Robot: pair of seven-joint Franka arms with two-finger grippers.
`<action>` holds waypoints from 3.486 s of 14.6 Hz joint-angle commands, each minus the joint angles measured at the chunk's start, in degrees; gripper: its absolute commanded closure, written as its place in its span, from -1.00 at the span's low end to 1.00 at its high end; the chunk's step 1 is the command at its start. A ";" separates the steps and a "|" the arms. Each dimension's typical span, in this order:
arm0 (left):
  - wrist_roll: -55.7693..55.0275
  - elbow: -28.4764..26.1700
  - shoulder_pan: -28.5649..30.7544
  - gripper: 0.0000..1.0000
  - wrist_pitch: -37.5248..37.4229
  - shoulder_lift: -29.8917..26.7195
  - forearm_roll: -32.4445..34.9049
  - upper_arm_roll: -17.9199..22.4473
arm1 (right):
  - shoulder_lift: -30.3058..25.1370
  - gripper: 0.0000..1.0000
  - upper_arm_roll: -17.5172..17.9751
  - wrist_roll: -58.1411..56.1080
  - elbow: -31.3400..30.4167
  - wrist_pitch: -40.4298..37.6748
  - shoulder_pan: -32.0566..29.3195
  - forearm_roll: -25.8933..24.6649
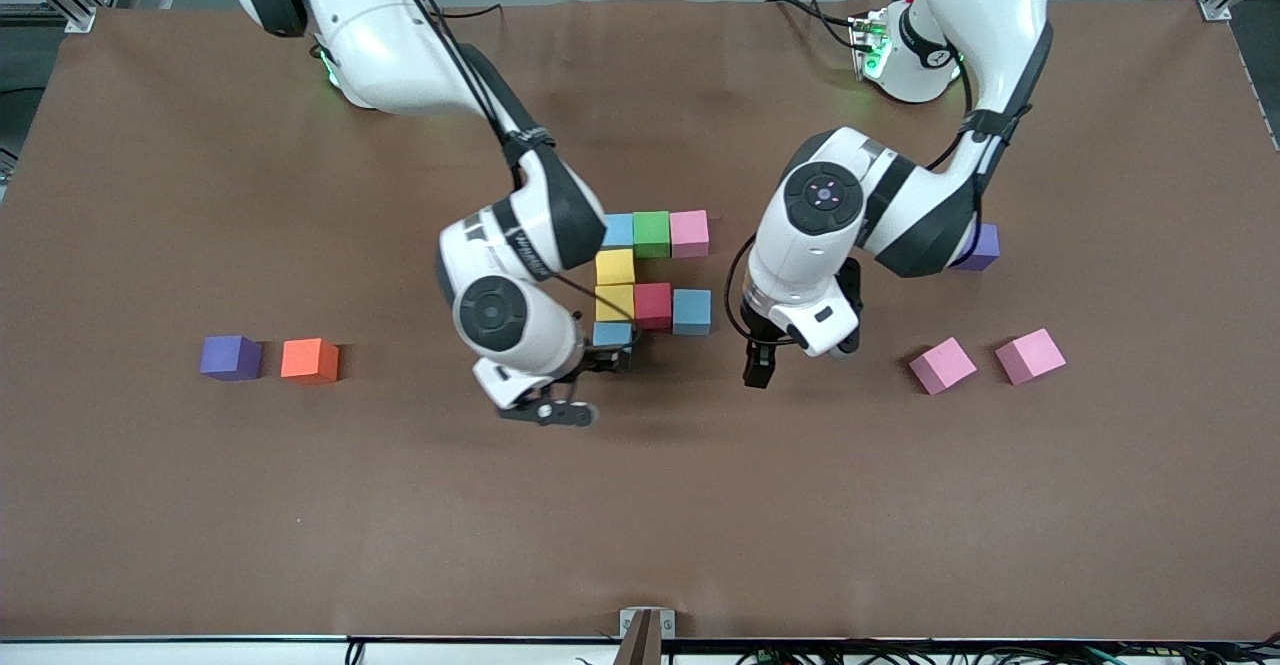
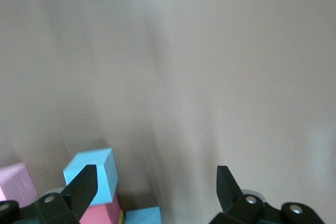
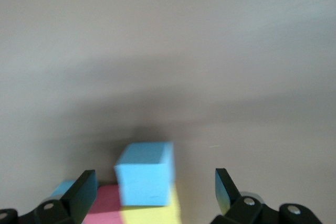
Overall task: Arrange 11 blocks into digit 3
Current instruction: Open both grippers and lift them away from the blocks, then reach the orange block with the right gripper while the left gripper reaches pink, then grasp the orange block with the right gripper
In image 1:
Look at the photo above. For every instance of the orange foam cube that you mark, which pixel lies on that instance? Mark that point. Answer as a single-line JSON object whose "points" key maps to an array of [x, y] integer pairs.
{"points": [[308, 359]]}

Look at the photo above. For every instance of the pink foam cube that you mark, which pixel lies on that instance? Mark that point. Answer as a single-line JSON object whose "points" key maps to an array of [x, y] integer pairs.
{"points": [[1030, 355], [689, 233], [942, 364]]}

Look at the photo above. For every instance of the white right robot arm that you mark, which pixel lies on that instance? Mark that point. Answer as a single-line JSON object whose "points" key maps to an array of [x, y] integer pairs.
{"points": [[400, 45]]}

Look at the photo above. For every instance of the brown table mat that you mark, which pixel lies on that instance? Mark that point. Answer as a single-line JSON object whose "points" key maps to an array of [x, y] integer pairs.
{"points": [[640, 525]]}

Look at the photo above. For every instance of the blue foam cube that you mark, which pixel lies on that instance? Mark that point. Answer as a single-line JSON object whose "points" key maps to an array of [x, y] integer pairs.
{"points": [[692, 310], [621, 230], [612, 333]]}

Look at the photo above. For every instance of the red foam cube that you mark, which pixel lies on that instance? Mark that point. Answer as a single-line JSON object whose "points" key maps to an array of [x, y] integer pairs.
{"points": [[653, 305]]}

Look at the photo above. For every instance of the green foam cube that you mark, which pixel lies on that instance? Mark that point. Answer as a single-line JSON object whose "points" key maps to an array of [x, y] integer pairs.
{"points": [[652, 233]]}

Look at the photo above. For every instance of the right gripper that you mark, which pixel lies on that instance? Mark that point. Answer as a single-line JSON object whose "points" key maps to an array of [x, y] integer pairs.
{"points": [[601, 357]]}

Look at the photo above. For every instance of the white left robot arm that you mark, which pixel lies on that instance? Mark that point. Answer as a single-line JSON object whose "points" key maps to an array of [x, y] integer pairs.
{"points": [[990, 25]]}

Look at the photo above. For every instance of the yellow foam cube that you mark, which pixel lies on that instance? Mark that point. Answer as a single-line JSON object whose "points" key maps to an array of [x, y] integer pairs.
{"points": [[615, 267], [614, 302]]}

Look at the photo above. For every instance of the purple foam cube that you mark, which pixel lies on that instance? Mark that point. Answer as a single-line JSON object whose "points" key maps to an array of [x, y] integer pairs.
{"points": [[987, 250], [228, 356]]}

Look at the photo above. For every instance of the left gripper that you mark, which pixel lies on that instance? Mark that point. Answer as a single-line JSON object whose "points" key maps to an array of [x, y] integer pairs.
{"points": [[760, 338]]}

